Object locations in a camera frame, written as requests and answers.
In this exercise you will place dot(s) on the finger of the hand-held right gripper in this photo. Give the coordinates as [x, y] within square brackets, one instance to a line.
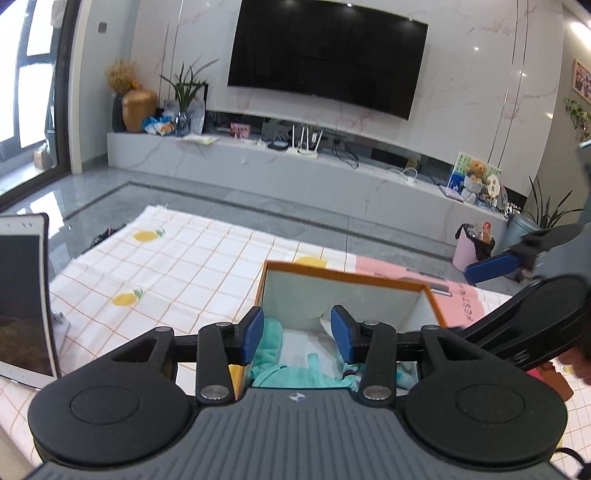
[498, 318]
[494, 267]

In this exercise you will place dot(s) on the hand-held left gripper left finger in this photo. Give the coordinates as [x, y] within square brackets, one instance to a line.
[254, 332]

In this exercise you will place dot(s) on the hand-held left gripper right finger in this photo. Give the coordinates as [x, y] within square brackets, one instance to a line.
[344, 334]

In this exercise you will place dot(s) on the orange cardboard box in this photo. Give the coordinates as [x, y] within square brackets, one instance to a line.
[351, 295]

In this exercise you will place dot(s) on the teal plush backpack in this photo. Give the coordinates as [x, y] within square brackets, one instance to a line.
[286, 369]

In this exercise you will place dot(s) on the pink bag with black liner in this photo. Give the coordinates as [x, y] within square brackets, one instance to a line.
[466, 251]

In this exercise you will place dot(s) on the pink paper bag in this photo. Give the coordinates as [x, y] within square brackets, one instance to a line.
[466, 304]

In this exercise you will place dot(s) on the grey trash can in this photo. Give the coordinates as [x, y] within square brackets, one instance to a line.
[519, 233]

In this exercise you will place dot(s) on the brown cloth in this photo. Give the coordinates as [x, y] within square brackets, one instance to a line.
[554, 383]

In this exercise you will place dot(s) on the white round fan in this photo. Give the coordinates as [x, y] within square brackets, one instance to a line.
[492, 189]

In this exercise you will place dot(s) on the tall leafy floor plant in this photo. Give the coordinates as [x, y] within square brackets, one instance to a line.
[551, 207]

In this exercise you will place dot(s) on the teddy bear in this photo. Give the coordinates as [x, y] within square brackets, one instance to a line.
[476, 177]

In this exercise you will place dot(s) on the lemon print checked sheet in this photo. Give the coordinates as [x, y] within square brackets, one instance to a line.
[184, 258]

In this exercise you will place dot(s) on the green picture board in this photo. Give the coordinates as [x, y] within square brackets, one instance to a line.
[461, 168]

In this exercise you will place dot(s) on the marble television console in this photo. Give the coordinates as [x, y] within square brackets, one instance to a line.
[277, 170]

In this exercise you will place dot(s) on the hanging vine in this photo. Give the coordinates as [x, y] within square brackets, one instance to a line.
[579, 115]

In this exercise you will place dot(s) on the white router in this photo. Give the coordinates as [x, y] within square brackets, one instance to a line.
[302, 145]

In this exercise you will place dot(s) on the pink photo card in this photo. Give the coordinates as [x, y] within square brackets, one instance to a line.
[240, 130]

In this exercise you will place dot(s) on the snack bags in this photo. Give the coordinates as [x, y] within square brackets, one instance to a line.
[159, 125]

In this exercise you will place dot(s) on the white tablet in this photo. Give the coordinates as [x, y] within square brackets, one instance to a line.
[23, 295]

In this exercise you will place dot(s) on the gold vase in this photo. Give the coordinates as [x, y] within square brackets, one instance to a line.
[138, 110]

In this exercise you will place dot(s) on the green plant in glass vase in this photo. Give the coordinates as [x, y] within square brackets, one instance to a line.
[187, 87]

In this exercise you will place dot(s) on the dark vase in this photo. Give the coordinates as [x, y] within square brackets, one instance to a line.
[117, 115]

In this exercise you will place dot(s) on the black television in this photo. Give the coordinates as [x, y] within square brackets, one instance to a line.
[328, 50]

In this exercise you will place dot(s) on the dried flower bunch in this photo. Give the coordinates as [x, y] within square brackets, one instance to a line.
[122, 76]

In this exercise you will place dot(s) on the framed wall picture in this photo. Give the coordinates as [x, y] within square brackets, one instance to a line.
[582, 81]

